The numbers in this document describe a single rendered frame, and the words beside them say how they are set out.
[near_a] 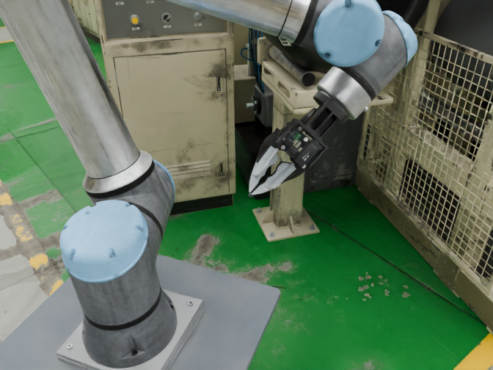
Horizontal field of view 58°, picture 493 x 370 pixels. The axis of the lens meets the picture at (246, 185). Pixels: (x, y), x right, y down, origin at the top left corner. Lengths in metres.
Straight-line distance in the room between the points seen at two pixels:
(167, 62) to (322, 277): 1.14
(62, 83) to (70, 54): 0.05
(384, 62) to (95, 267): 0.58
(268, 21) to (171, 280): 0.71
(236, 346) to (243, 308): 0.10
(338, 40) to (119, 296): 0.55
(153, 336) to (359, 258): 1.38
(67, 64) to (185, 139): 1.36
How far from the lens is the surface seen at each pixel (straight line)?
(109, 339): 0.91
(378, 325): 1.88
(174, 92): 2.04
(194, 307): 1.00
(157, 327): 0.92
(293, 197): 2.15
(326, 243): 2.19
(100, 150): 0.88
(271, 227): 2.23
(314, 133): 0.75
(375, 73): 0.78
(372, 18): 0.61
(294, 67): 1.55
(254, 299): 1.07
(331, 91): 0.76
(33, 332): 1.10
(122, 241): 0.78
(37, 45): 0.83
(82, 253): 0.79
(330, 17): 0.60
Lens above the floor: 1.37
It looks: 32 degrees down
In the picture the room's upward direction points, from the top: straight up
